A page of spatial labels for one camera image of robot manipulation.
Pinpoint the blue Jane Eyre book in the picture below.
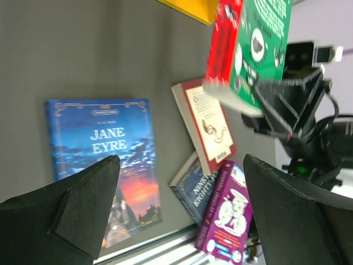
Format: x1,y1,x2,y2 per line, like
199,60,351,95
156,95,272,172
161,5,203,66
46,98,162,248

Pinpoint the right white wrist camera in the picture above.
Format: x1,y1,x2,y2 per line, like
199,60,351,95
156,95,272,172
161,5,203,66
284,41,344,70

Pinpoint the yellow wooden shelf cabinet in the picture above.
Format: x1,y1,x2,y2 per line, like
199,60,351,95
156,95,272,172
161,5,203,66
158,0,219,25

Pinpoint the purple 117-Storey Treehouse book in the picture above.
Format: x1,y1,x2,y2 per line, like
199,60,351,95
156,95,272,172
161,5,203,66
195,160,253,264

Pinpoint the cream red-edged book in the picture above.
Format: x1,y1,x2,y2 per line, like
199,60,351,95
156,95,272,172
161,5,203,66
171,78,237,175

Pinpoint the aluminium mounting rail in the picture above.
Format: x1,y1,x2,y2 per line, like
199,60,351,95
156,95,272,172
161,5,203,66
93,225,211,265

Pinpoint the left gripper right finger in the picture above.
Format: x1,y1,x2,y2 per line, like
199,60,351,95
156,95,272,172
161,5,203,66
243,154,352,264

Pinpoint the green treehouse book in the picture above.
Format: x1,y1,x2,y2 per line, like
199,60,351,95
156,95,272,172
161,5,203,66
203,0,293,116

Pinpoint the dark blue Nineteen Eighty-Four book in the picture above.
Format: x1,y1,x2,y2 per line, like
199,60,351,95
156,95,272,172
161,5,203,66
169,152,220,226

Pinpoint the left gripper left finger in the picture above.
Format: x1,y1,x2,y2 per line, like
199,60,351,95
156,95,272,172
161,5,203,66
1,155,120,264

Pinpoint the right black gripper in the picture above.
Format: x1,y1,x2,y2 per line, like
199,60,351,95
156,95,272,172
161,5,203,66
241,67,339,171

